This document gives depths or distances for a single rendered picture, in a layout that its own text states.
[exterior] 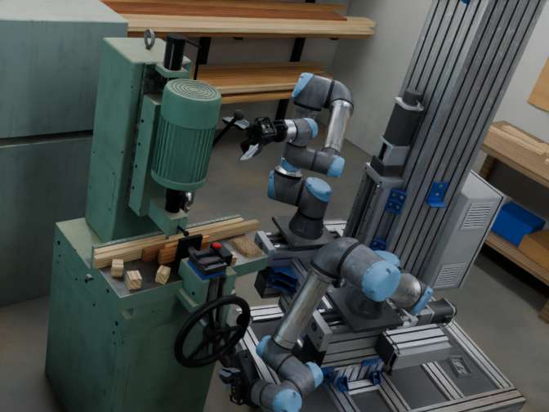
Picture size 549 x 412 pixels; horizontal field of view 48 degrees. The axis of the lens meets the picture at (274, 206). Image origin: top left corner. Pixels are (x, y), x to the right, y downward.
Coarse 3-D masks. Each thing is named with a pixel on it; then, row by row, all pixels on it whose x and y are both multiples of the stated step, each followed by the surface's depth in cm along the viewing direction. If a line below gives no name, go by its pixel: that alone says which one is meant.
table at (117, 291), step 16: (224, 240) 229; (240, 256) 223; (96, 272) 200; (144, 272) 202; (176, 272) 206; (240, 272) 221; (112, 288) 193; (144, 288) 196; (160, 288) 199; (176, 288) 204; (112, 304) 195; (128, 304) 193; (144, 304) 198; (192, 304) 199
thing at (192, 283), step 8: (184, 264) 202; (184, 272) 203; (192, 272) 199; (232, 272) 204; (184, 280) 204; (192, 280) 200; (200, 280) 196; (208, 280) 197; (232, 280) 205; (184, 288) 204; (192, 288) 200; (200, 288) 196; (208, 288) 199; (216, 288) 201; (232, 288) 207; (192, 296) 201; (200, 296) 198; (216, 296) 204
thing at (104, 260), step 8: (240, 224) 234; (248, 224) 235; (256, 224) 238; (200, 232) 223; (208, 232) 224; (216, 232) 226; (224, 232) 229; (232, 232) 232; (240, 232) 235; (136, 248) 206; (96, 256) 197; (104, 256) 198; (112, 256) 200; (120, 256) 202; (128, 256) 204; (136, 256) 207; (96, 264) 197; (104, 264) 199
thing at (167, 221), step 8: (152, 200) 209; (160, 200) 210; (152, 208) 210; (160, 208) 206; (152, 216) 211; (160, 216) 206; (168, 216) 203; (176, 216) 204; (184, 216) 205; (160, 224) 207; (168, 224) 203; (176, 224) 204; (184, 224) 207; (168, 232) 204; (176, 232) 207
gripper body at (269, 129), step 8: (256, 120) 200; (264, 120) 202; (280, 120) 204; (256, 128) 200; (264, 128) 198; (272, 128) 200; (280, 128) 207; (288, 128) 204; (248, 136) 203; (256, 136) 201; (264, 136) 197; (272, 136) 200; (280, 136) 206; (256, 144) 202; (264, 144) 204
